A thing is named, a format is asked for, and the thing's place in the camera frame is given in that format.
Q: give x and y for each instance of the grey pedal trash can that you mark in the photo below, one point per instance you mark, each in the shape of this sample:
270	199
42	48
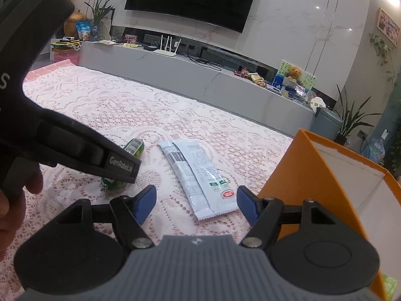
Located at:
329	122

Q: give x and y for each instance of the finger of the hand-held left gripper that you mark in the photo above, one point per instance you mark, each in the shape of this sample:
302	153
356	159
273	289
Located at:
119	164

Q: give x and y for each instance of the pink basket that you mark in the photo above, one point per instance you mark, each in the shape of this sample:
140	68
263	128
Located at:
65	58

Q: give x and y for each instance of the white round object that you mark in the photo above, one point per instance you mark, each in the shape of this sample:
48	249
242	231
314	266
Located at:
317	103

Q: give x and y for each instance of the pink card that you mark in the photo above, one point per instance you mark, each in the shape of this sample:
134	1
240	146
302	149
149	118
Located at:
131	39

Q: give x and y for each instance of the long-leaf plant in vase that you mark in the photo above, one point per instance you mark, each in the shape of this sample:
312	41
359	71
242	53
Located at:
100	9

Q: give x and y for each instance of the loose papers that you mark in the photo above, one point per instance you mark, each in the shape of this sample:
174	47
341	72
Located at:
103	42

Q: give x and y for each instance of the long white snack packet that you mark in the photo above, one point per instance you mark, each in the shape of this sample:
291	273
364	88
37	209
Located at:
194	175

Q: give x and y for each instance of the white router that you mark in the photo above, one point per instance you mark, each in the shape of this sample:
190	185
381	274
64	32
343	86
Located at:
166	52

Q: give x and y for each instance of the green picture board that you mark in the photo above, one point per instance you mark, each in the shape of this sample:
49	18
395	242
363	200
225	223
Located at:
308	81

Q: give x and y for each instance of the long-leaf potted plant black pot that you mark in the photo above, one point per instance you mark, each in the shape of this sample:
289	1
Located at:
352	119

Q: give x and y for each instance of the golden gourd vase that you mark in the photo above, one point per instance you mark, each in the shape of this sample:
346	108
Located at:
73	25

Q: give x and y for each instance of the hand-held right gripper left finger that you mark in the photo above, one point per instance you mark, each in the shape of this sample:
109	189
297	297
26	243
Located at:
145	203

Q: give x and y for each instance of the light green snack packet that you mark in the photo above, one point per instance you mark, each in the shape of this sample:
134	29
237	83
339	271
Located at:
388	287

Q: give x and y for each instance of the blue white box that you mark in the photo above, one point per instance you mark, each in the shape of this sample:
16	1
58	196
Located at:
277	83

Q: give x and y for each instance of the framed wall picture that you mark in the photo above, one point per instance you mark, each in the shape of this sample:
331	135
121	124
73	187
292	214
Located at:
388	26

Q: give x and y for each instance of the brown teddy bear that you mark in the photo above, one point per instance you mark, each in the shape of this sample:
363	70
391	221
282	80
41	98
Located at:
294	72

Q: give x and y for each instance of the narrow green snack packet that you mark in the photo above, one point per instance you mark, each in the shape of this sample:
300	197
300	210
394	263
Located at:
134	148

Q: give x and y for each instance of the blue snack bag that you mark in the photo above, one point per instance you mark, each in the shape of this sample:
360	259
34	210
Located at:
84	31

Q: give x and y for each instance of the pile of snack packets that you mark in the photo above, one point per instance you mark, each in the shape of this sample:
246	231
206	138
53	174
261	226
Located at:
255	78

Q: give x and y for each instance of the person's left hand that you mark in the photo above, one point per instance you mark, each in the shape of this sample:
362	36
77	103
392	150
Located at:
9	222

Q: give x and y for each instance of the black set-top box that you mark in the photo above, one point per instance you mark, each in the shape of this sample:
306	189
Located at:
150	48

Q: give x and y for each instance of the blue water jug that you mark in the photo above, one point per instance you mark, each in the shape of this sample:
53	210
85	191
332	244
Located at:
374	150

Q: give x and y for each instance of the hanging vine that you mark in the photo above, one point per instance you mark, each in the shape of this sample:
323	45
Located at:
380	45

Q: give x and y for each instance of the orange cardboard box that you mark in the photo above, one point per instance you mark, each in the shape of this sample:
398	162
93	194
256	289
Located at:
282	182

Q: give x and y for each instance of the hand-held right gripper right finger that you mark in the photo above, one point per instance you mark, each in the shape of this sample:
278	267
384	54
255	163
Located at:
247	205

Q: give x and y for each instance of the grey marble tv console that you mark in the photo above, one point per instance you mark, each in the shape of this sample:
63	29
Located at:
188	78

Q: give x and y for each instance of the stack of yellow black packets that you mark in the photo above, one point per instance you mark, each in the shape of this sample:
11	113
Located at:
64	44

